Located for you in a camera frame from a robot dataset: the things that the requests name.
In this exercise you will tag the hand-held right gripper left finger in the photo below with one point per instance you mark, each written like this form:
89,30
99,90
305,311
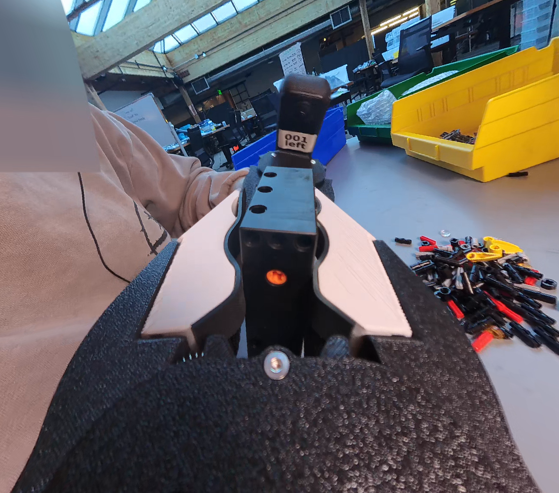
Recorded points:
192,283

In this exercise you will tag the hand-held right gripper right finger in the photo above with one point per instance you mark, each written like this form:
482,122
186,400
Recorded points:
362,283

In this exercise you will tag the black perforated building block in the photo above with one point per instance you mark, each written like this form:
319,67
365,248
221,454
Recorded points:
277,217

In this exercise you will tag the pile of small building pieces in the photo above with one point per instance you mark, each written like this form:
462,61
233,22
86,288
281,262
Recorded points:
489,283

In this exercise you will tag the person's left forearm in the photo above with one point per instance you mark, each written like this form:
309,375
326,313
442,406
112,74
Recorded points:
201,187

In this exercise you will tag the grey desk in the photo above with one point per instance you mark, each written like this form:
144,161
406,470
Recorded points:
393,204

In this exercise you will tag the blue storage bin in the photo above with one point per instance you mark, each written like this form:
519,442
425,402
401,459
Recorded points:
332,139

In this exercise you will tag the white printed sign board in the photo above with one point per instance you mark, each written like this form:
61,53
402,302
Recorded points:
291,58

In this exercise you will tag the green storage bin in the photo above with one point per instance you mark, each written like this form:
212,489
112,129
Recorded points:
367,132

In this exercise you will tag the clear plastic-wrapped bundle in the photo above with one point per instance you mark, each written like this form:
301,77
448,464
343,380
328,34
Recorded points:
376,108
430,82

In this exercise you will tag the black office chair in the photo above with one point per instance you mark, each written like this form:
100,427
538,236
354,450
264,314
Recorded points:
412,51

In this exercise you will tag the white slanted pole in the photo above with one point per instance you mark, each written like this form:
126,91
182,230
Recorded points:
178,139

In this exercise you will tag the yellow storage bin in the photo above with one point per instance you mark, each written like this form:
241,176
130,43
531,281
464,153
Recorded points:
436,117

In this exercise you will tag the person's beige hoodie torso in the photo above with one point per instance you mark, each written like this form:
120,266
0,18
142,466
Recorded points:
52,283

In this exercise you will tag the heap of black building pieces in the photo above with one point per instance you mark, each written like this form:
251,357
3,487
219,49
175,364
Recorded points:
457,136

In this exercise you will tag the mobile whiteboard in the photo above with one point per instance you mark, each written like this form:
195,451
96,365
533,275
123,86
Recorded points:
144,117

